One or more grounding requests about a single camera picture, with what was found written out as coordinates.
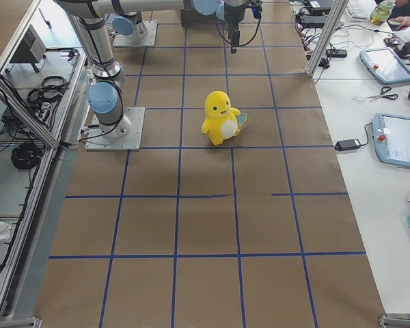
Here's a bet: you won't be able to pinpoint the yellow plush dinosaur toy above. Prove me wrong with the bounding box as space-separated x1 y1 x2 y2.
201 91 241 146

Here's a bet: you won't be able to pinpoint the dark wooden drawer box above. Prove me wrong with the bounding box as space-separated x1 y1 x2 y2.
176 10 222 28

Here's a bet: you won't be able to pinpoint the black power brick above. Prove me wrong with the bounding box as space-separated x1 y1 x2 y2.
334 138 362 152

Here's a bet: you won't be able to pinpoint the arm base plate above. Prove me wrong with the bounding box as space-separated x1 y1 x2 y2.
112 16 157 48
85 107 145 151

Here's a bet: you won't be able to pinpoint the green drink bottle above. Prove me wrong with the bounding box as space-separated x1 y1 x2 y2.
369 0 396 25

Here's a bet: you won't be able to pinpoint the blue teach pendant far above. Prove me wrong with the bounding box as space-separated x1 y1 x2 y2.
359 47 410 85

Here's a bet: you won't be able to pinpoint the grey metal box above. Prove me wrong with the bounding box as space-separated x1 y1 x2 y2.
10 25 46 72

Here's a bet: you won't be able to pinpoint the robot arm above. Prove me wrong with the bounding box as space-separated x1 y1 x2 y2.
110 1 261 53
56 0 224 83

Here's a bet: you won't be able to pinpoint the blue teach pendant near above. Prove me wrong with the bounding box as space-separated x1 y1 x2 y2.
372 113 410 168

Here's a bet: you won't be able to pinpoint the blue teach pendant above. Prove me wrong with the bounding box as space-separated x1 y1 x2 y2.
359 47 410 85
372 113 410 168

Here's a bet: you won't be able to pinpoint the coiled black cable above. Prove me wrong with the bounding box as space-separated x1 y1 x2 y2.
10 140 42 171

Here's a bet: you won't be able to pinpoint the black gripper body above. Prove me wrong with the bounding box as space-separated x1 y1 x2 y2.
223 0 248 26

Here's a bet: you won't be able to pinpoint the black scissors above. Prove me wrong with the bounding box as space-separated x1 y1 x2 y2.
366 86 398 102

